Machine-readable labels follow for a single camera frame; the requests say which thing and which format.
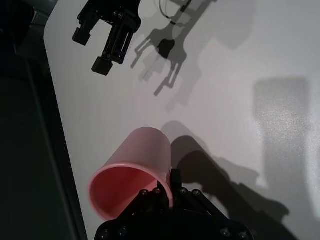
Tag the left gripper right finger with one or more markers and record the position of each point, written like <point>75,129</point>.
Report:
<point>185,200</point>

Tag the pink plastic cup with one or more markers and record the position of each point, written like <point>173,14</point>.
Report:
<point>145,150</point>

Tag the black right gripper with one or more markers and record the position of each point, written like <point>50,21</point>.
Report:
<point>112,10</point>

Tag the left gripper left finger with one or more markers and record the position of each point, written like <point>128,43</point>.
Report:
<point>150,202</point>

